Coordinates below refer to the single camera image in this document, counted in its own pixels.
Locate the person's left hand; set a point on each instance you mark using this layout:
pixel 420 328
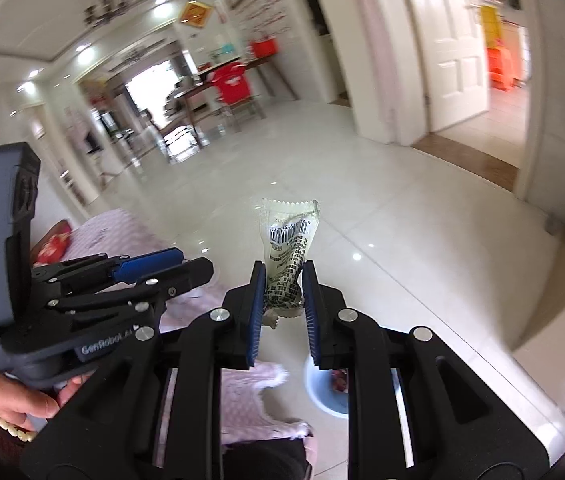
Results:
pixel 17 402

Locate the person's dark pants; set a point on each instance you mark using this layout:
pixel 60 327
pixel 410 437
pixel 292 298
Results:
pixel 262 460

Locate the pink checkered round mat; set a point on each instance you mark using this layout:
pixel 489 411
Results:
pixel 127 235

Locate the wooden chair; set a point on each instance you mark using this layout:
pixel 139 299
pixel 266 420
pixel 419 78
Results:
pixel 182 125

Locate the large dark chandelier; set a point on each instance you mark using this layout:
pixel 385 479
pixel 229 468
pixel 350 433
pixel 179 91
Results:
pixel 107 5

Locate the red covered chair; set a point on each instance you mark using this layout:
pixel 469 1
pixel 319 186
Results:
pixel 247 107

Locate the orange plastic stool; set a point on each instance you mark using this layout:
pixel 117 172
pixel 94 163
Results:
pixel 499 65

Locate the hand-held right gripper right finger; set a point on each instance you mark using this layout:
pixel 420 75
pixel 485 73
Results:
pixel 311 310

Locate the red basket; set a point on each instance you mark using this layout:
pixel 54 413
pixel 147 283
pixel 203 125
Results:
pixel 265 47

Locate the wooden dining table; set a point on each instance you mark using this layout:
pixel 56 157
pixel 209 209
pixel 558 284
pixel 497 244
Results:
pixel 197 92

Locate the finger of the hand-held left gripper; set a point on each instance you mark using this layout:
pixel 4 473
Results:
pixel 177 282
pixel 147 264

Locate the white panel door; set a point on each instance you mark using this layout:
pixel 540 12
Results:
pixel 450 45

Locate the gold diamond wall decoration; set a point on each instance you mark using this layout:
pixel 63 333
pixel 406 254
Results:
pixel 195 15

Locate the red shirt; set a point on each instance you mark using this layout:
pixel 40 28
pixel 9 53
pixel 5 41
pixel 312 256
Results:
pixel 232 82

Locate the red snack bag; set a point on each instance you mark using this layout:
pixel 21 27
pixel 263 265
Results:
pixel 52 245

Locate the cream printed wrapper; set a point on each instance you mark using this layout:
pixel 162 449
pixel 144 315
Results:
pixel 287 250

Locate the light blue plastic bin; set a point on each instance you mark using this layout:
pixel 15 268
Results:
pixel 325 400

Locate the small dark chandelier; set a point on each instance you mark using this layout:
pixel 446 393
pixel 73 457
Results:
pixel 136 55

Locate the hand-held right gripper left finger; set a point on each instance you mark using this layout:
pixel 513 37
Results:
pixel 257 310

